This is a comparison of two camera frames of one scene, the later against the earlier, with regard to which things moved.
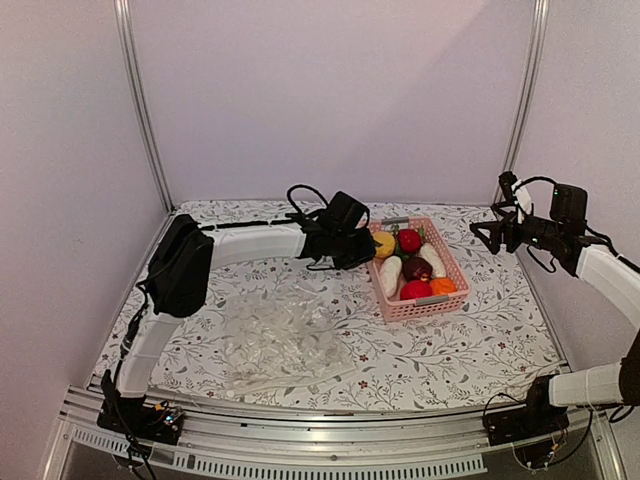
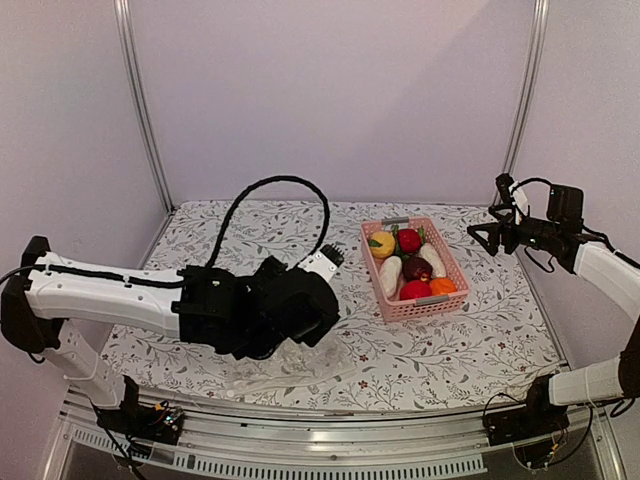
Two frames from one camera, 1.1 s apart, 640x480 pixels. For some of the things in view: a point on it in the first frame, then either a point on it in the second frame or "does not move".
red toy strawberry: (409, 240) does not move
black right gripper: (510, 224) does not move
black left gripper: (368, 251) → (269, 271)
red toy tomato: (415, 289) does not move
